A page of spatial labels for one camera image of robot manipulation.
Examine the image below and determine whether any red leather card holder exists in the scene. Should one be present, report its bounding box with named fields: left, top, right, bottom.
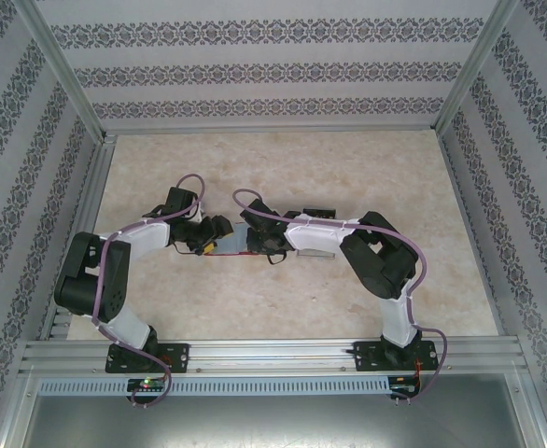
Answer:
left=203, top=222, right=259, bottom=259

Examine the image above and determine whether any clear plastic card box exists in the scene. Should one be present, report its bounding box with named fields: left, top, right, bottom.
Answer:
left=296, top=249, right=337, bottom=261

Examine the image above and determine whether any left controller circuit board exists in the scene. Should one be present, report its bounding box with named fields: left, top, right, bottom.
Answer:
left=127, top=377, right=168, bottom=393

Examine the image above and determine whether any controller circuit board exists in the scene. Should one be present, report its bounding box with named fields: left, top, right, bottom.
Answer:
left=388, top=382, right=423, bottom=399
left=127, top=377, right=168, bottom=393

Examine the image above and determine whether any grey sheet metal panel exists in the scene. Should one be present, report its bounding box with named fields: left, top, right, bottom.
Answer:
left=19, top=394, right=536, bottom=448

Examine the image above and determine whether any right controller circuit board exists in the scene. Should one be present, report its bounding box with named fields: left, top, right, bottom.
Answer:
left=388, top=382, right=423, bottom=399

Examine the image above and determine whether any aluminium side rail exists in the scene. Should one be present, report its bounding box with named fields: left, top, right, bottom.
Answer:
left=434, top=130, right=522, bottom=342
left=37, top=133, right=119, bottom=344

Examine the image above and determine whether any aluminium frame beam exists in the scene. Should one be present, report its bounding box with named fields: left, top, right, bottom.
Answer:
left=98, top=123, right=441, bottom=137

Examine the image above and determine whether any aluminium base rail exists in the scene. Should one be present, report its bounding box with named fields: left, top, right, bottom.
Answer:
left=19, top=336, right=531, bottom=375

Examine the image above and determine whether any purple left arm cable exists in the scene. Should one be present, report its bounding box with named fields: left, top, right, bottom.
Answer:
left=89, top=173, right=207, bottom=408

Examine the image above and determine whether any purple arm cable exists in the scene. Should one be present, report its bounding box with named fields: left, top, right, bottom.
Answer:
left=232, top=189, right=448, bottom=402
left=89, top=173, right=207, bottom=408

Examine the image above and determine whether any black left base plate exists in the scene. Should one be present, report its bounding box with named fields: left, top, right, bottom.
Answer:
left=105, top=343, right=190, bottom=374

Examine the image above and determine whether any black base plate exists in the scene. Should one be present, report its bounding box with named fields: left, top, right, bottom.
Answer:
left=105, top=343, right=190, bottom=374
left=353, top=339, right=440, bottom=373

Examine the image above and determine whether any slotted grey cable duct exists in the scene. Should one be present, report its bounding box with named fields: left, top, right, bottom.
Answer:
left=36, top=375, right=392, bottom=397

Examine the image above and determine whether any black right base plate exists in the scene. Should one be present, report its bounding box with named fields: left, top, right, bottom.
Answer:
left=353, top=339, right=440, bottom=373

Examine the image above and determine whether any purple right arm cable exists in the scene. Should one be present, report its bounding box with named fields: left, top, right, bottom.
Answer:
left=232, top=189, right=448, bottom=402

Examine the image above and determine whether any aluminium frame post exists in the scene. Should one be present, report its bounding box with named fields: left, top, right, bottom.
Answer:
left=0, top=372, right=39, bottom=448
left=15, top=0, right=106, bottom=144
left=518, top=372, right=547, bottom=448
left=431, top=0, right=522, bottom=136

